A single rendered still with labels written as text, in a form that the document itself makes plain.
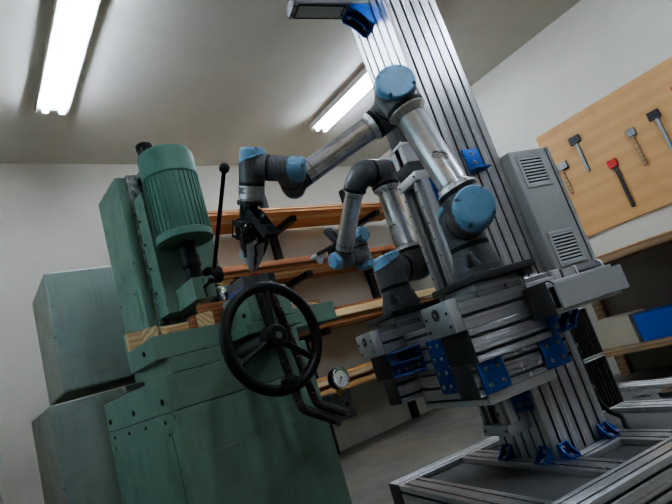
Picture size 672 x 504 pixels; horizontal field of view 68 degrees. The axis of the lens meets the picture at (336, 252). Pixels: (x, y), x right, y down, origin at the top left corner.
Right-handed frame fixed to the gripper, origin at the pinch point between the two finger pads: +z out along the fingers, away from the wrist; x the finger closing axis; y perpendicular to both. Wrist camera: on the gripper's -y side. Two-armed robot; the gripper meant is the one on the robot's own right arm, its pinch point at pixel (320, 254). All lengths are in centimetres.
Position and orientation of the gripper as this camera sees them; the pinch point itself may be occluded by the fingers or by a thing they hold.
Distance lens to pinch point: 249.8
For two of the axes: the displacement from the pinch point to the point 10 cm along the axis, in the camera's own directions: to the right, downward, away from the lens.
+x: 7.3, -2.3, 6.4
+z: -5.6, 3.5, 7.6
